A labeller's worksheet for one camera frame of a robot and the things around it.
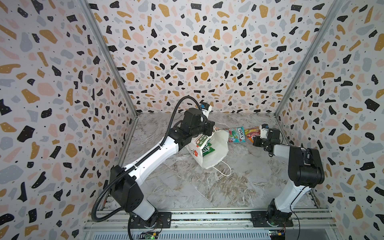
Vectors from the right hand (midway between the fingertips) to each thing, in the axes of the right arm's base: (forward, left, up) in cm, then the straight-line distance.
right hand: (254, 134), depth 100 cm
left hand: (-11, +28, +26) cm, 40 cm away
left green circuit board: (-56, +59, -6) cm, 82 cm away
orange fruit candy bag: (+4, +1, -4) cm, 6 cm away
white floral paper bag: (-6, +24, +2) cm, 25 cm away
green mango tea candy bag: (-11, +32, -1) cm, 33 cm away
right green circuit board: (-54, -2, -8) cm, 55 cm away
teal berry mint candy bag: (+3, +10, -5) cm, 12 cm away
